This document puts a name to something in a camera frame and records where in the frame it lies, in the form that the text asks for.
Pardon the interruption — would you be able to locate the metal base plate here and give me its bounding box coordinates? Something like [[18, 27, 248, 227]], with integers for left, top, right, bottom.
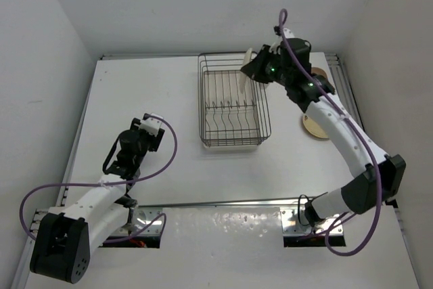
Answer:
[[280, 206, 339, 238], [108, 206, 164, 240]]

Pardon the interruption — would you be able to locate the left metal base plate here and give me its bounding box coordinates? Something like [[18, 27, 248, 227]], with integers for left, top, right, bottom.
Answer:
[[108, 206, 164, 240]]

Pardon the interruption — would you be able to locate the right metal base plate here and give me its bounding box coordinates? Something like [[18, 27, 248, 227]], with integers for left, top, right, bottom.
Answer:
[[280, 206, 339, 238]]

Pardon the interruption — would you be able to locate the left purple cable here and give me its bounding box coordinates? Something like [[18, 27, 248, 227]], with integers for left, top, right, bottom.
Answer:
[[19, 116, 179, 244]]

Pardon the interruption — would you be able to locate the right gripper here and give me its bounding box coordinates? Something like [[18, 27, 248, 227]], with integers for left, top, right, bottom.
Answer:
[[243, 44, 292, 87]]

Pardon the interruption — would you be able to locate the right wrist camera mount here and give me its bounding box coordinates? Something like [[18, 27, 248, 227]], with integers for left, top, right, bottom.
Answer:
[[270, 26, 295, 53]]

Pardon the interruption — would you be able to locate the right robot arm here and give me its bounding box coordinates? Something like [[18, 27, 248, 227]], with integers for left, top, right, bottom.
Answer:
[[240, 38, 406, 226]]

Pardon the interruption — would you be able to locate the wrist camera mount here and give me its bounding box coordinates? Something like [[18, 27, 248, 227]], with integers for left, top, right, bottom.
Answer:
[[270, 26, 295, 53], [139, 113, 164, 137]]

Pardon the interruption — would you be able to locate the yellow patterned round plate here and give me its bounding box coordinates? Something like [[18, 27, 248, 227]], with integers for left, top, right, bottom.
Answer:
[[302, 114, 329, 140]]

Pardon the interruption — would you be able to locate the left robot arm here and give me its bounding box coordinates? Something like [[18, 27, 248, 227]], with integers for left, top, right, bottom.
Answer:
[[30, 114, 165, 284]]

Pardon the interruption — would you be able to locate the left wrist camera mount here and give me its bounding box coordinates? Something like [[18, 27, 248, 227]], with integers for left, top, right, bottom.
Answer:
[[139, 113, 164, 137]]

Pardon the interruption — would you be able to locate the wire dish rack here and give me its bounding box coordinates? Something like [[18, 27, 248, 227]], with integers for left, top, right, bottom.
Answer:
[[198, 52, 271, 139]]

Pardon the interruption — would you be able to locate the aluminium frame rail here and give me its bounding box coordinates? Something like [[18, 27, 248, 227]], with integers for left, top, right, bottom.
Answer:
[[325, 53, 364, 129]]

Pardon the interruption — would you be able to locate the cream round plate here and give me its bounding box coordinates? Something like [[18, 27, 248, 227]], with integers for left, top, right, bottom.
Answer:
[[240, 47, 254, 95]]

